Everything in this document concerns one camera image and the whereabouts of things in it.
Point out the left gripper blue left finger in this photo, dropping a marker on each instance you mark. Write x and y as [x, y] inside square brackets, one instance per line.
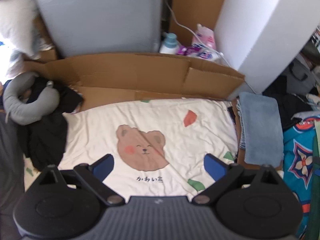
[92, 176]

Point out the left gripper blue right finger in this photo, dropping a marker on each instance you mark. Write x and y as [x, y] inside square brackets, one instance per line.
[225, 176]

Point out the blue denim pants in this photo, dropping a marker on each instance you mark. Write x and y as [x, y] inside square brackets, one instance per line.
[261, 130]

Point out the black clothes pile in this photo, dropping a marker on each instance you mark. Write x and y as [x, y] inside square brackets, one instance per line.
[288, 104]

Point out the black garment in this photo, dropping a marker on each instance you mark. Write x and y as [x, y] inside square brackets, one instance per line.
[44, 141]

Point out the cream bear print bedsheet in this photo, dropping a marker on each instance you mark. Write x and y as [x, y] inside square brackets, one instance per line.
[158, 146]

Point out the dark grey pillow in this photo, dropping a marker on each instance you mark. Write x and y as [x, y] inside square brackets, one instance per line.
[12, 177]

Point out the blue patterned blanket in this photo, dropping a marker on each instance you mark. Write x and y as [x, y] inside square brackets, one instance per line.
[297, 164]

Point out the grey neck pillow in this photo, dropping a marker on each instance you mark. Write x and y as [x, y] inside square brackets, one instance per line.
[17, 94]

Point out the brown cardboard sheet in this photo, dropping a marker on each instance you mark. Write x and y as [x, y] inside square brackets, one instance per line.
[111, 78]

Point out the grey laptop bag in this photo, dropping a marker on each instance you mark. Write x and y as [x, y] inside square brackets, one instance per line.
[300, 79]

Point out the purple white refill pouch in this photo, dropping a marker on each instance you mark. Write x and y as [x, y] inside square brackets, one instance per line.
[200, 52]

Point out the teal cap detergent bottle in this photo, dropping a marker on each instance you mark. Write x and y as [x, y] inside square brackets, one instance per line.
[170, 44]

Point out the pink tissue pack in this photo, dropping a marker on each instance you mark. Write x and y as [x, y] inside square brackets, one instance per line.
[204, 37]

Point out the grey wrapped mattress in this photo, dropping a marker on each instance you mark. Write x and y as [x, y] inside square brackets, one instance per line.
[79, 27]

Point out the upright cardboard panel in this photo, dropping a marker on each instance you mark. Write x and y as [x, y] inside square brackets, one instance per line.
[190, 13]

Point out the white fluffy pillow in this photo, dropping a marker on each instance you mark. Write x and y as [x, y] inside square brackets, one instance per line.
[17, 28]

